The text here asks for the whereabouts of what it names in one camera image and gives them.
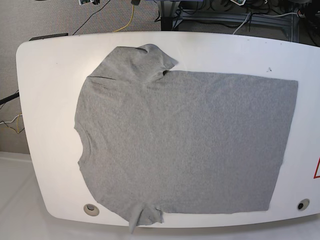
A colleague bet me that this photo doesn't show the black bar behind table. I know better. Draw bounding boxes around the black bar behind table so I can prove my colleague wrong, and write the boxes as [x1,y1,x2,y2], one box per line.
[29,33,69,41]

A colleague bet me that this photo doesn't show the red warning triangle sticker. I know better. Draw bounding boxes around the red warning triangle sticker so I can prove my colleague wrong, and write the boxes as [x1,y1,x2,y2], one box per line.
[313,158,320,179]

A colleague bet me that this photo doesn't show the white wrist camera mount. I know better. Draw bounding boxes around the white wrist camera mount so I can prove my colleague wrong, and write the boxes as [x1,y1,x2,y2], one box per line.
[230,0,246,6]
[78,0,100,6]

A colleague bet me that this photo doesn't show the left table cable grommet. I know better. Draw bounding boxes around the left table cable grommet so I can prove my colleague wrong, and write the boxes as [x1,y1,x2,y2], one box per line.
[83,204,100,217]

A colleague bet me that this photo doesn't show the black floor cable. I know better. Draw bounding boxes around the black floor cable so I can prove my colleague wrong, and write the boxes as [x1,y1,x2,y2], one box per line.
[72,0,111,36]

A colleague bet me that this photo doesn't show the aluminium frame rail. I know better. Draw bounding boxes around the aluminium frame rail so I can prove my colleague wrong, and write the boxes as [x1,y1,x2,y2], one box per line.
[181,12,300,43]

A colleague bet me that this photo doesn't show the grey T-shirt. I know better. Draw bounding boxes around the grey T-shirt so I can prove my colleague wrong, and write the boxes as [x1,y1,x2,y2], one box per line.
[74,44,298,229]

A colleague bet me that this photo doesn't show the yellow and white side cables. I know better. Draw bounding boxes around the yellow and white side cables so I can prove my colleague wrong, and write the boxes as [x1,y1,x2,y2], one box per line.
[0,113,23,135]

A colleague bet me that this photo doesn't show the black table leg post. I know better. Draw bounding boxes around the black table leg post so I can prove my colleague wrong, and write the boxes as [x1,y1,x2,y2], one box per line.
[160,16,179,32]

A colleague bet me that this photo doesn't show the black rod at left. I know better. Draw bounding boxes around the black rod at left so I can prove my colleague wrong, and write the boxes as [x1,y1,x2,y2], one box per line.
[0,92,20,105]

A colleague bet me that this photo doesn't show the yellow floor cable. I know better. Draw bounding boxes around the yellow floor cable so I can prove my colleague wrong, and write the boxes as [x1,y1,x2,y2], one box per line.
[114,3,135,33]

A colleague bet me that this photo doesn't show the table cable grommet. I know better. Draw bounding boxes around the table cable grommet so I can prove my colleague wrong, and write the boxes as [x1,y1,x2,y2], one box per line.
[83,204,100,217]
[297,198,310,211]

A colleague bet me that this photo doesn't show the right table cable grommet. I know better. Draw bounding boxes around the right table cable grommet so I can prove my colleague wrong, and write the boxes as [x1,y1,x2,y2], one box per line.
[297,198,310,211]

